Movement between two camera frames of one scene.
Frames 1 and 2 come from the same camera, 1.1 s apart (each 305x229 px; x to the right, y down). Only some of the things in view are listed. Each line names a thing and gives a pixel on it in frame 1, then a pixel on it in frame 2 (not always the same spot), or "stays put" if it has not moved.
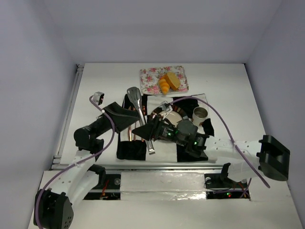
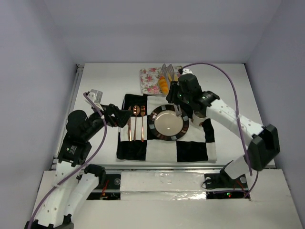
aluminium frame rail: [58, 162] stays put
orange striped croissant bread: [164, 85] stays put
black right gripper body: [155, 129] -> [173, 93]
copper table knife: [129, 133] stays put
